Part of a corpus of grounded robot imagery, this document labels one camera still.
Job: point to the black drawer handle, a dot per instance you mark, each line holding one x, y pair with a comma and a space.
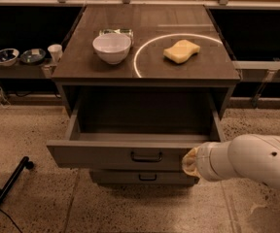
146, 158
149, 178

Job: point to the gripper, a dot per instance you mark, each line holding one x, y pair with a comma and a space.
205, 161

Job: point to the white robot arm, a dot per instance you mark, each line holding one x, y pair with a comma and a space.
251, 156

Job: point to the black lower drawer handle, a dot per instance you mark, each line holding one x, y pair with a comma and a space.
149, 178

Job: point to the grey lower drawer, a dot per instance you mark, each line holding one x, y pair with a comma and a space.
131, 177

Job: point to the white paper cup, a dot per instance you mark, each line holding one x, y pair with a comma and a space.
56, 52

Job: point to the white ceramic bowl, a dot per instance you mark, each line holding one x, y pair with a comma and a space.
112, 48

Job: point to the yellow sponge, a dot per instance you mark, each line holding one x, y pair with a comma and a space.
181, 51

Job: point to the grey top drawer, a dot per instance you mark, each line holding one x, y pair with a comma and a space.
111, 151

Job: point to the grey drawer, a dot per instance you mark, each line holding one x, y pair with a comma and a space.
111, 151
131, 177

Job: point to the dark patterned bowl left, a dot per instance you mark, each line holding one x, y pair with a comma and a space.
8, 57

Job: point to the black top drawer handle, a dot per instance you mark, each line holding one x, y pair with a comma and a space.
146, 158

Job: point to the green snack packet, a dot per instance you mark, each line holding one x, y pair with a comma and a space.
126, 32

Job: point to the dark green bowl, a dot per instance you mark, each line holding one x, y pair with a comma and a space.
33, 57

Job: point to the black metal stand leg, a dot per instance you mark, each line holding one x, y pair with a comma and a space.
25, 163

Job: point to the low side shelf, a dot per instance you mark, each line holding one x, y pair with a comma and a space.
22, 71

